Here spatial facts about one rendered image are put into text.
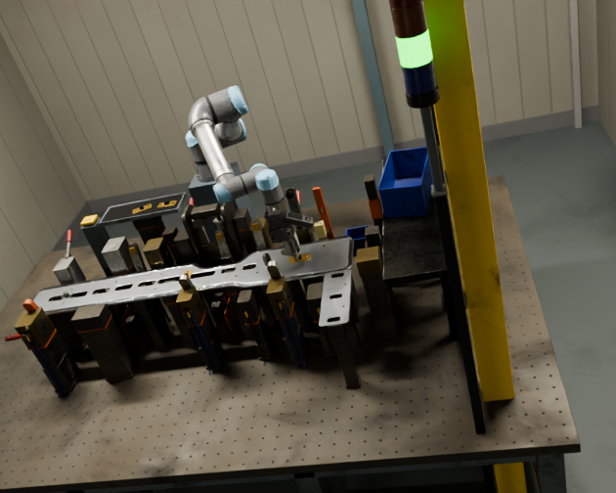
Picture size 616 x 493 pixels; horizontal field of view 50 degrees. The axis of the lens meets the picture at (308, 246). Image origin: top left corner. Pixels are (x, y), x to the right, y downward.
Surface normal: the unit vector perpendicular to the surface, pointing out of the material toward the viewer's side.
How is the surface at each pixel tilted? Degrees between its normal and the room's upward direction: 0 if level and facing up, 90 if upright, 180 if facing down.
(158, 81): 90
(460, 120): 90
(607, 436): 0
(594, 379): 0
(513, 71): 90
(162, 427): 0
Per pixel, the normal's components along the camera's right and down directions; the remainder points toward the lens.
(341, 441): -0.25, -0.81
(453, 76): -0.09, 0.56
